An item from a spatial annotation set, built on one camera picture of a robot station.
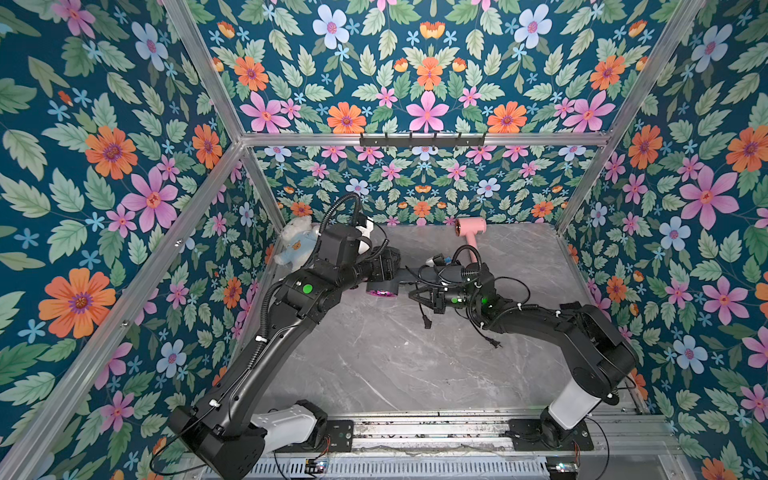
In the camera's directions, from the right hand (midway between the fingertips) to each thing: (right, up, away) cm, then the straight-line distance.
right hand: (418, 288), depth 80 cm
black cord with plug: (+3, -10, +2) cm, 11 cm away
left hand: (-6, +9, -13) cm, 17 cm away
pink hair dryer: (+22, +20, +35) cm, 46 cm away
